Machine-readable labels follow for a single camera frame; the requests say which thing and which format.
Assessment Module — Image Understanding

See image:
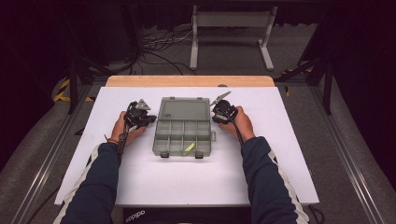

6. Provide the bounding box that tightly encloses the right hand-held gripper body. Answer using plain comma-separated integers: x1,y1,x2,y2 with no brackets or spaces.
209,91,239,125

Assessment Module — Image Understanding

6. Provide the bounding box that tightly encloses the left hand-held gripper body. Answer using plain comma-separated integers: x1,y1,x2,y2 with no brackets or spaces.
123,98,153,129

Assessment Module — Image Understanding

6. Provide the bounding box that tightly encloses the transparent grey compartment box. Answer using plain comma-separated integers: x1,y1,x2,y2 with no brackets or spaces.
151,96,217,160

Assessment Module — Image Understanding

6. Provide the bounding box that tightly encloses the small yellow-green stick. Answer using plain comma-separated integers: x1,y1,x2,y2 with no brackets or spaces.
182,141,197,155

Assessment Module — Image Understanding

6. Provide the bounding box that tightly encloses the person's right hand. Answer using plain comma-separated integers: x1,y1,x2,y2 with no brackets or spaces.
217,105,257,144

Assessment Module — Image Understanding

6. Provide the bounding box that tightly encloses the person's left hand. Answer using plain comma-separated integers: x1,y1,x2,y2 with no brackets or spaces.
109,110,148,146

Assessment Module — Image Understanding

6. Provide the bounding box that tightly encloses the brown wristband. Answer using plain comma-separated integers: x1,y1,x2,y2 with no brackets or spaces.
104,133,120,146

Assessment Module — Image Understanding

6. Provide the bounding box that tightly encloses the black metal stand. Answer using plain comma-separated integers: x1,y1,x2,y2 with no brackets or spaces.
274,54,334,116
59,4,117,115

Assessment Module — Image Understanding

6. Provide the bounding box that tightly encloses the yellow black floor tape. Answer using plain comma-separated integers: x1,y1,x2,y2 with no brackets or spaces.
52,78,95,104
281,65,314,96

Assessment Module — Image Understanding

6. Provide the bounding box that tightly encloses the white metal stand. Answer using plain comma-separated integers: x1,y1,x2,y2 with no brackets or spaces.
189,4,278,72

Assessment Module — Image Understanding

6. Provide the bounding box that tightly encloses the black cloth with white print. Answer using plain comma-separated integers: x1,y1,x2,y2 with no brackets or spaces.
122,206,252,224

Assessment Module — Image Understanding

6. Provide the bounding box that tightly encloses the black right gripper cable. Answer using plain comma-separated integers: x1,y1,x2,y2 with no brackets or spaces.
221,108,245,147

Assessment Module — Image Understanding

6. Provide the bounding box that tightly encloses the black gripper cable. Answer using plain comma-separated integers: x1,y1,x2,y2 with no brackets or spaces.
221,108,245,147
117,104,135,166

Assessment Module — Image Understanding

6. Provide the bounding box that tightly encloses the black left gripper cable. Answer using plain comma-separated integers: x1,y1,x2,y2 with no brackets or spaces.
117,104,135,166

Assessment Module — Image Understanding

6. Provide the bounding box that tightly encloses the bundle of floor cables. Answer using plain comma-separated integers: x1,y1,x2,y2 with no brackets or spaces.
129,26,198,77

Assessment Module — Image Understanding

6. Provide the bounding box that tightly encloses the aluminium floor rail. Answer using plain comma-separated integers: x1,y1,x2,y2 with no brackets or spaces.
10,84,102,224
306,84,389,224

